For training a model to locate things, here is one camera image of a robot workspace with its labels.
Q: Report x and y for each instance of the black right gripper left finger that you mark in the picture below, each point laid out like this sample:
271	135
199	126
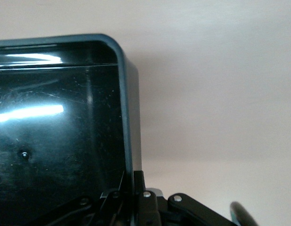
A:
112	204

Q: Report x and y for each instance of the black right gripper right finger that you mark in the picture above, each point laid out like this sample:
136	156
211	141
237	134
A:
146	207

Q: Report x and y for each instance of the black plastic box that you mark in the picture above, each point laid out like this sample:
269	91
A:
65	141

